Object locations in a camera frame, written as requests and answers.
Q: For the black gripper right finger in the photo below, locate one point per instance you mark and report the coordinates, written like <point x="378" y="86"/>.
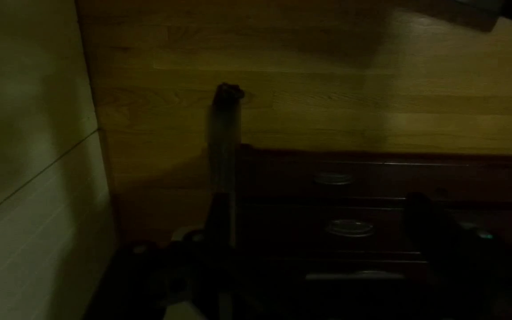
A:
<point x="427" y="237"/>

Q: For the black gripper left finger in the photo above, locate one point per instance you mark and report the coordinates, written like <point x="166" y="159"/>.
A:
<point x="219" y="231"/>

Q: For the dark wooden dresser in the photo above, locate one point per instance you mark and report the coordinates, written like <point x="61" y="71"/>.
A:
<point x="386" y="201"/>

